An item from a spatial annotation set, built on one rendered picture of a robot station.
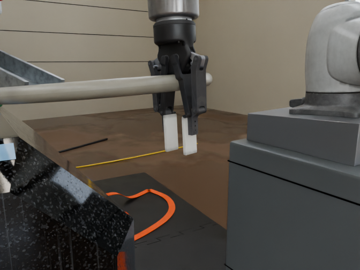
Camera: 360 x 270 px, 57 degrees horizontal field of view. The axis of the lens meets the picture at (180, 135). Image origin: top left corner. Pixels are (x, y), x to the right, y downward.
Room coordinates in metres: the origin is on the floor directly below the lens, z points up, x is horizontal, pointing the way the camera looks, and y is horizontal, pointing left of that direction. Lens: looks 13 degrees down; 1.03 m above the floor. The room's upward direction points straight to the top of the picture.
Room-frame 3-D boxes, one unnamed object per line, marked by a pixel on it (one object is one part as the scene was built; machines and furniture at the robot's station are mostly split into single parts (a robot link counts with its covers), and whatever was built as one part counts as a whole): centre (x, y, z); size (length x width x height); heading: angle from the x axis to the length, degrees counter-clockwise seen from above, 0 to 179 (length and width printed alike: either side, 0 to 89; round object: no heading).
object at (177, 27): (0.61, 0.01, 1.05); 0.08 x 0.07 x 0.09; 44
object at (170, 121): (0.62, 0.02, 0.89); 0.03 x 0.01 x 0.07; 134
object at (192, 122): (0.58, -0.03, 0.92); 0.03 x 0.01 x 0.05; 44
